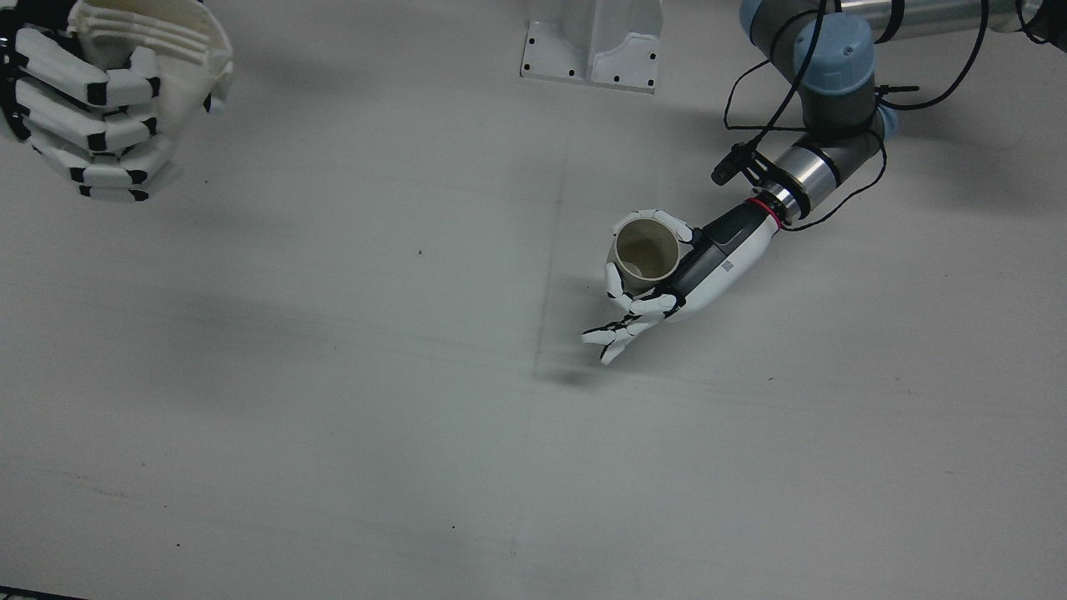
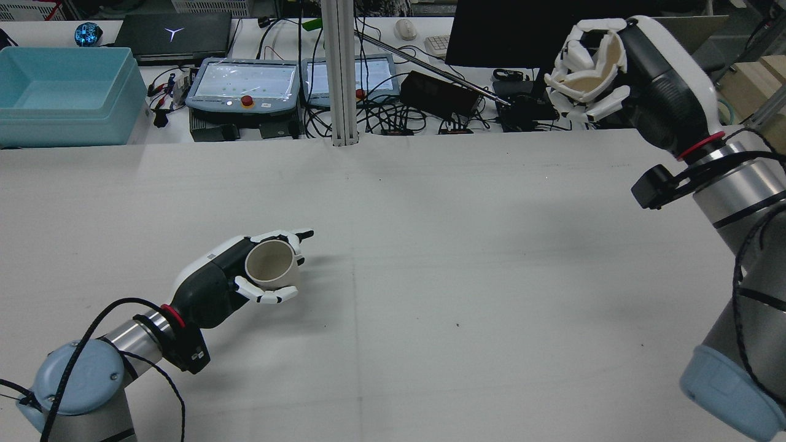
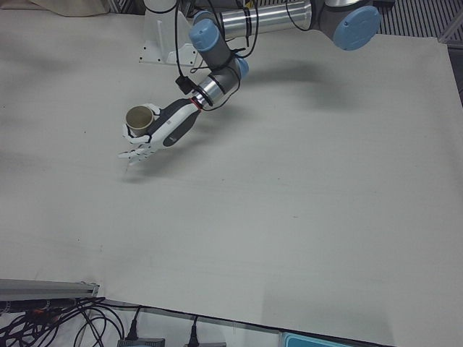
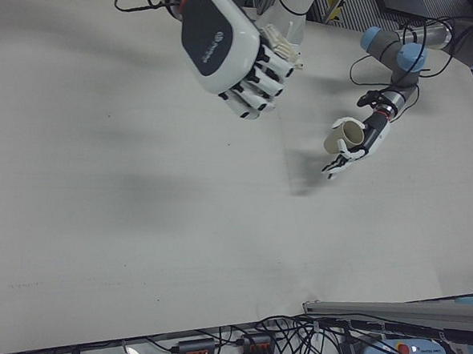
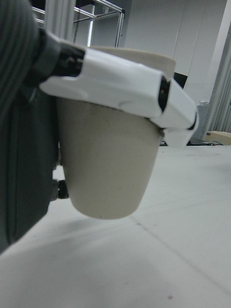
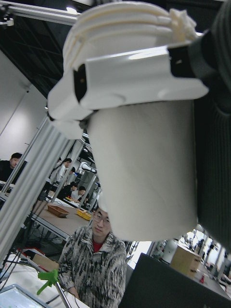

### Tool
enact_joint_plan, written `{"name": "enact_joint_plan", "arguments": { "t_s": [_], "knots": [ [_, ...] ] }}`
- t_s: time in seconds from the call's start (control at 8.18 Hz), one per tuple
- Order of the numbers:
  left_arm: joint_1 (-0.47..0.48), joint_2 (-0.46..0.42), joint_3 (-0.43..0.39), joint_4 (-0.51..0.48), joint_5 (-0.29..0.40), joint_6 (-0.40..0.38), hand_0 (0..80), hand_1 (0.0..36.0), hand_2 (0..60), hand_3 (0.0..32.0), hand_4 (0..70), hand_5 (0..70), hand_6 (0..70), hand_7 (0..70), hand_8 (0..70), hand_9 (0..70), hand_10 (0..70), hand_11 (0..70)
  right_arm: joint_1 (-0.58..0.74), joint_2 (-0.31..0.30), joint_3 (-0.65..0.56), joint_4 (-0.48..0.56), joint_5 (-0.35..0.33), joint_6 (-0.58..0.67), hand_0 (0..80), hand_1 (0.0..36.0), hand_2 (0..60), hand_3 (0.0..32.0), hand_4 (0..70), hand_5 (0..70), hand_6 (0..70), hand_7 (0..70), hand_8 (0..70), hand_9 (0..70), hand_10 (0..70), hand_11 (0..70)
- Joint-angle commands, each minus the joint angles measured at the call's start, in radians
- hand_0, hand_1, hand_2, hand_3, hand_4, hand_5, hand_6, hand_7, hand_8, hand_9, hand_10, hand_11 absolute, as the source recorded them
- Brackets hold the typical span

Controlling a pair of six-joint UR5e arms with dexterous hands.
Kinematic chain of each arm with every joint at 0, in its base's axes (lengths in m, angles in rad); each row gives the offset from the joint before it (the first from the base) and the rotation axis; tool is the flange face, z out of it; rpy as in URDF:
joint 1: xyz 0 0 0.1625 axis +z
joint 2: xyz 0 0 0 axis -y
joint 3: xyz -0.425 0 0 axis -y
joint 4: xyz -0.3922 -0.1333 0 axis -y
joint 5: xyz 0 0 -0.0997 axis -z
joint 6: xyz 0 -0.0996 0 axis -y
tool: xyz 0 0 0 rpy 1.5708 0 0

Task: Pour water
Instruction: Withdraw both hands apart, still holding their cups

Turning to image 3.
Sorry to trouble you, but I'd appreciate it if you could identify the black looped cable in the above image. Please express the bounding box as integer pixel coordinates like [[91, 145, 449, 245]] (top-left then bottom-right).
[[72, 299, 124, 347], [0, 296, 106, 347]]

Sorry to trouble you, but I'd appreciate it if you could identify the aluminium extrusion rail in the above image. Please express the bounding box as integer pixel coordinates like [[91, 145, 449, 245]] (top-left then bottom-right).
[[0, 278, 101, 301]]

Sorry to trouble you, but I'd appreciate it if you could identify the beige paper cup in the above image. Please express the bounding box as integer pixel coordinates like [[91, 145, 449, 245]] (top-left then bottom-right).
[[124, 104, 155, 139]]

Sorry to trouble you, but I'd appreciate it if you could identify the black ribbed grille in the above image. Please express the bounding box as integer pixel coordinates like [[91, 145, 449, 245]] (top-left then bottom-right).
[[375, 0, 463, 40]]

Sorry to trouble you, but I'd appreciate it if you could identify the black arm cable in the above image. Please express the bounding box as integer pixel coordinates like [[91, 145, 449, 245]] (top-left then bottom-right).
[[173, 0, 262, 81]]

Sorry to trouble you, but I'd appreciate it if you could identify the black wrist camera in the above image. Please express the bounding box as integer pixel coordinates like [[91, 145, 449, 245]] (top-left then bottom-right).
[[176, 74, 195, 95]]

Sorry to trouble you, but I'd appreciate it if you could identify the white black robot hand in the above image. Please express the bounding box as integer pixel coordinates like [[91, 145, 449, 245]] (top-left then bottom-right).
[[116, 98, 202, 167]]

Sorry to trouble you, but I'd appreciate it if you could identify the black power cord with plug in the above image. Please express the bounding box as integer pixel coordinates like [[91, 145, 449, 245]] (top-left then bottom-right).
[[125, 306, 143, 340], [187, 315, 200, 345]]

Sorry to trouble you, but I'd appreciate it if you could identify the beige cloth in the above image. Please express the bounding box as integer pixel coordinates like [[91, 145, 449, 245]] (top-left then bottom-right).
[[28, 0, 114, 17]]

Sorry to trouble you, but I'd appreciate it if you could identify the teal plastic bin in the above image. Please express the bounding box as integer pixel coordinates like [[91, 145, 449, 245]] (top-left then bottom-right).
[[280, 332, 395, 347]]

